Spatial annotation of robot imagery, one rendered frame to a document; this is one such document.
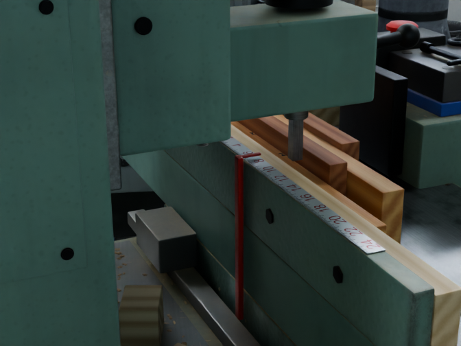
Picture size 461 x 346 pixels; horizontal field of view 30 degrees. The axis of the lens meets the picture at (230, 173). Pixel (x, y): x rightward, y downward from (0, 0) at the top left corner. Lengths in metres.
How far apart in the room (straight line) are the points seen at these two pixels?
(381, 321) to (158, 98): 0.20
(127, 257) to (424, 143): 0.31
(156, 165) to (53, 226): 0.39
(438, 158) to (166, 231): 0.25
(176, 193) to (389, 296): 0.37
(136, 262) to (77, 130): 0.38
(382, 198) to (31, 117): 0.27
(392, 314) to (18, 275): 0.22
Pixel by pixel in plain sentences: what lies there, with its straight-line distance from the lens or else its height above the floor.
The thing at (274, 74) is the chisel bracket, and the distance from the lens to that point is 0.62.
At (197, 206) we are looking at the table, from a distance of 0.79.
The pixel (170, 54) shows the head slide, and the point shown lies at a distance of 0.55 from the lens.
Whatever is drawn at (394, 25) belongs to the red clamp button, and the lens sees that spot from 0.84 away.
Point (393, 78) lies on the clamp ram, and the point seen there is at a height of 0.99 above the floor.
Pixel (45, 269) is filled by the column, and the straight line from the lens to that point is 0.52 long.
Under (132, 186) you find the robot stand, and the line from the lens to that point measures 1.32.
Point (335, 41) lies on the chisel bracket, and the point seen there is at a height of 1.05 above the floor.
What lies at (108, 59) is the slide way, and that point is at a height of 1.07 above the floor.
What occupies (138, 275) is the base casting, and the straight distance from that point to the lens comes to 0.83.
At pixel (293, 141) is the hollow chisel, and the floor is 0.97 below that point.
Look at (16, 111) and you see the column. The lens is 0.48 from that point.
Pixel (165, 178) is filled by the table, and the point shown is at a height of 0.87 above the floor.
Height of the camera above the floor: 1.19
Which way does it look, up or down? 22 degrees down
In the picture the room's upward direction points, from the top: straight up
